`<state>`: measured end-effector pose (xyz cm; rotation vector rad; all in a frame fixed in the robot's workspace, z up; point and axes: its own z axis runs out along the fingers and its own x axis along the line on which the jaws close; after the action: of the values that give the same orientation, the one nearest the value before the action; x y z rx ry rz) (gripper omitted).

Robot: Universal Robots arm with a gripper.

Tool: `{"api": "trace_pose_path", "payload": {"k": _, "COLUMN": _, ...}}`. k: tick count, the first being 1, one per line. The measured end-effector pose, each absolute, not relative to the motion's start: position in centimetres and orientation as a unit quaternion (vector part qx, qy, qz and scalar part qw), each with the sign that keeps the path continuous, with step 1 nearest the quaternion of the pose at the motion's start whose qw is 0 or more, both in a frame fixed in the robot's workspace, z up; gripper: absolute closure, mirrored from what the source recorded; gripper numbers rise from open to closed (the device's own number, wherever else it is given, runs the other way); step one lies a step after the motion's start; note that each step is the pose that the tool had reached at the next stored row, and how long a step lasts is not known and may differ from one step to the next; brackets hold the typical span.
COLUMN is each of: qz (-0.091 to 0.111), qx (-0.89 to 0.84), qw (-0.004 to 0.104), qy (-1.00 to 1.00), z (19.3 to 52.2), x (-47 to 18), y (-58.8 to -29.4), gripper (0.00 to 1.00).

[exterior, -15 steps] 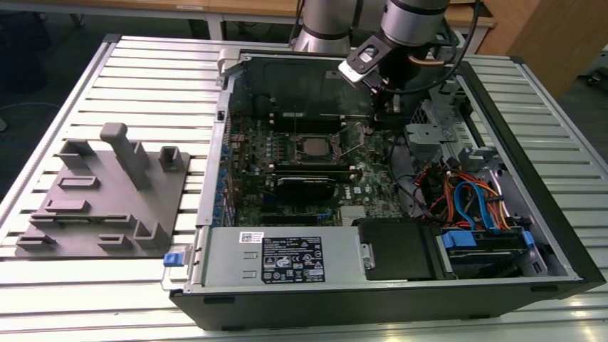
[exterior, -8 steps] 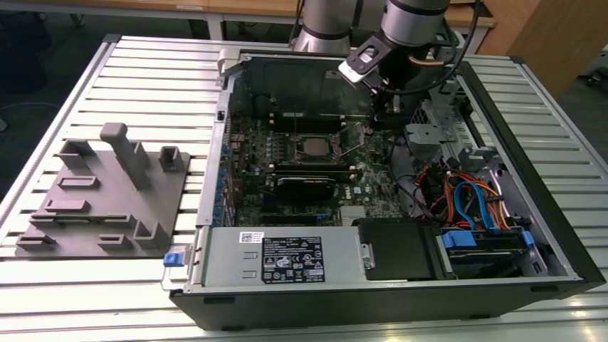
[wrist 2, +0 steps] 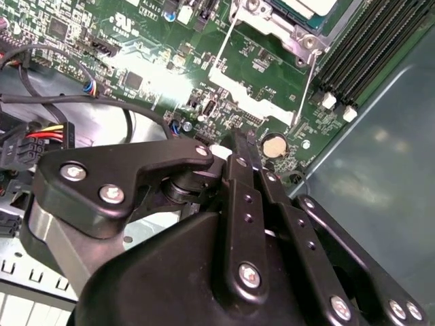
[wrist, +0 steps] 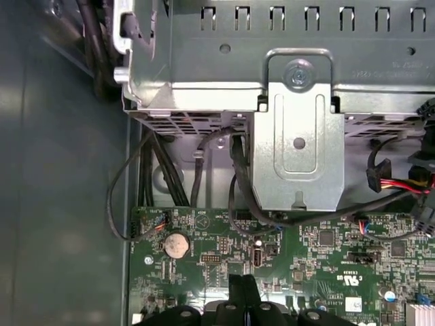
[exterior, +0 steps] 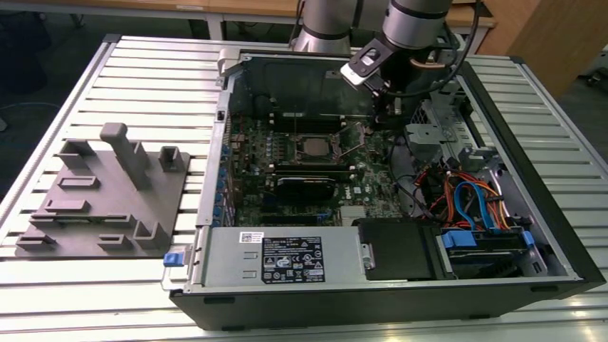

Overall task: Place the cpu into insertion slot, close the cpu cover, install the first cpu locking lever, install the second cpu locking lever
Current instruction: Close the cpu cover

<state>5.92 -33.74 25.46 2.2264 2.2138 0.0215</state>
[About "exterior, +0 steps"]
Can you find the black bay cover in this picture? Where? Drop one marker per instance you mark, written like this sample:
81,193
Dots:
399,249

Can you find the silver power supply unit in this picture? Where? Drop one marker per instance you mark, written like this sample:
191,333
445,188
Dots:
229,256

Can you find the black RAM slot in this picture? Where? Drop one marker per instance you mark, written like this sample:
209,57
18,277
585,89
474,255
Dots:
285,125
309,168
309,165
281,117
285,121

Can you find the silver CPU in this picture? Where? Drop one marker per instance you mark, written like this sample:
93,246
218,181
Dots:
317,146

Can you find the CPU socket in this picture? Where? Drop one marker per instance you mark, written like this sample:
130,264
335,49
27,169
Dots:
297,159

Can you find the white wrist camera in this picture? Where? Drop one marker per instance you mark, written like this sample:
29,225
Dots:
354,73

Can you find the grey parts rack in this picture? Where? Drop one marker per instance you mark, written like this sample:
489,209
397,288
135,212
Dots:
119,213

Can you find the silver chipset heatsink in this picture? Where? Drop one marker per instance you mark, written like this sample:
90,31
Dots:
354,212

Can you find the wooden cabinet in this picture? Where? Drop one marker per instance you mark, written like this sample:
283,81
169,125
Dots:
546,35

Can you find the graphics card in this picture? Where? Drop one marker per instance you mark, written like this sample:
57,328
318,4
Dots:
305,189

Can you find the green motherboard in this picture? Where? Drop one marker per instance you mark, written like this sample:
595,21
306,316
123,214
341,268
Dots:
375,171

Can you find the wooden desk white legs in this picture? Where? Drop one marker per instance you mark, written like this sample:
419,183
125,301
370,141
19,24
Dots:
253,6
143,5

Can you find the metal disk bay cage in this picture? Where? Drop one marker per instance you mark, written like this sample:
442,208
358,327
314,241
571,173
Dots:
427,133

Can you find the hard disk in blue carrier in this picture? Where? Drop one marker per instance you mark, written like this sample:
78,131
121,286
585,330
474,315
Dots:
458,240

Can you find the black PC case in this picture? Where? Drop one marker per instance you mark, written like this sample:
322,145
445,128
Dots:
333,310

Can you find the blue case latch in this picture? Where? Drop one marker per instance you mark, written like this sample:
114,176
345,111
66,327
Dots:
173,260

